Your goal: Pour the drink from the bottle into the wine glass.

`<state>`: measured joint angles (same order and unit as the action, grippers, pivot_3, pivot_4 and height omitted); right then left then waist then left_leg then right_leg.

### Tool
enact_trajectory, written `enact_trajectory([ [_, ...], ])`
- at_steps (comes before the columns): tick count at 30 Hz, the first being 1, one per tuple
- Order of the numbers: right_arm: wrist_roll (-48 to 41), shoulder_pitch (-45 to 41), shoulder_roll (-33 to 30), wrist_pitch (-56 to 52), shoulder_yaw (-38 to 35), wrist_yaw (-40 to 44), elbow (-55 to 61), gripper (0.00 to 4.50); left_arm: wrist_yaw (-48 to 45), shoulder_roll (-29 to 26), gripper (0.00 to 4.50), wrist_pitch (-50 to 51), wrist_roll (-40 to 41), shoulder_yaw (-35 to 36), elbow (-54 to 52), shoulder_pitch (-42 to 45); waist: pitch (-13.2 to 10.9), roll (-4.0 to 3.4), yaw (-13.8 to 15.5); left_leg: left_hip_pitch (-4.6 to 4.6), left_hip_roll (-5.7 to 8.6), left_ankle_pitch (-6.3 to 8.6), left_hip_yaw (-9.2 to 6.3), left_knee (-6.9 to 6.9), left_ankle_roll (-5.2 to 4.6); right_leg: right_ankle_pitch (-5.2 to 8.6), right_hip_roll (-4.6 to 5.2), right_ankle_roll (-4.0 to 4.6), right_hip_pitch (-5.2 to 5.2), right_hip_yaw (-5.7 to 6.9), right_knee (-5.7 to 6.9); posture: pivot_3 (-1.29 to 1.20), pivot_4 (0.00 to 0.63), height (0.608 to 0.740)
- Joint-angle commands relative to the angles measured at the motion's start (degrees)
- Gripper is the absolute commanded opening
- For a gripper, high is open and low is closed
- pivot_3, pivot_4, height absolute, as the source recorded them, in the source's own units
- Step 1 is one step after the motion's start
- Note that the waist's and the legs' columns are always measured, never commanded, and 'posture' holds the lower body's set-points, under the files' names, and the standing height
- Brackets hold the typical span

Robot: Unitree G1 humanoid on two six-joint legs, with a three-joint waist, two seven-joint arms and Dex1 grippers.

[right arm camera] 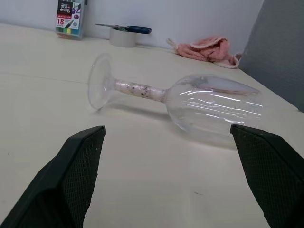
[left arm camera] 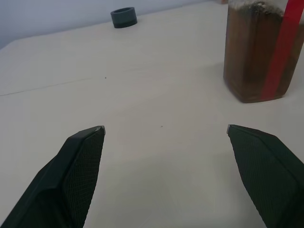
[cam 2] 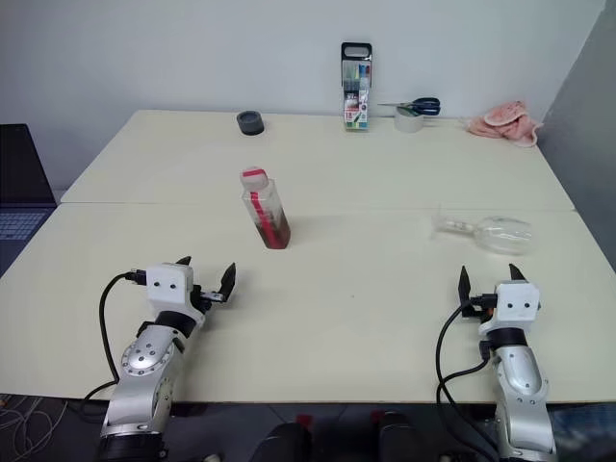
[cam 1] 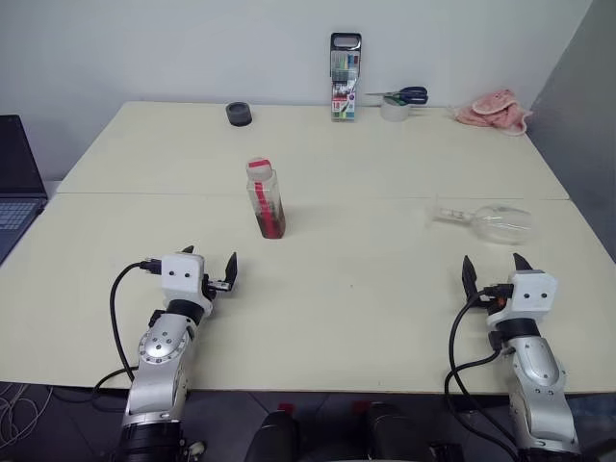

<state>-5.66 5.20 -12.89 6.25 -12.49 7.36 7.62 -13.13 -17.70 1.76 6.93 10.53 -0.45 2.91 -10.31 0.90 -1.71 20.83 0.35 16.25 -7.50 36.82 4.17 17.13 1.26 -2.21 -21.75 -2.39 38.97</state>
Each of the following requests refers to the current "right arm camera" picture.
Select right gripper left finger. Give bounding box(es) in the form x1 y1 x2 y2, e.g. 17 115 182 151
0 125 106 228

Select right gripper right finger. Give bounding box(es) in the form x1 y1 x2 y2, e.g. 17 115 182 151
230 124 304 228

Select clear plastic wine glass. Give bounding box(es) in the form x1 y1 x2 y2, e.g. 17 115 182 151
87 52 263 149

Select grey partition panel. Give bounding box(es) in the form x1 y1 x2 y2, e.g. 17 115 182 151
239 0 304 113

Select pink fluffy cloth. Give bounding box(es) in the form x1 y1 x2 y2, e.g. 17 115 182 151
167 36 242 69

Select grey tape roll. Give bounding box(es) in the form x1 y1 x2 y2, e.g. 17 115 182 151
109 27 137 48

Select marker pen set box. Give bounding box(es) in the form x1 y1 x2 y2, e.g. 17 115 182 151
56 0 84 41

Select blue handled scissors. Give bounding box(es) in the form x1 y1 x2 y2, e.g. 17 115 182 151
94 23 152 34

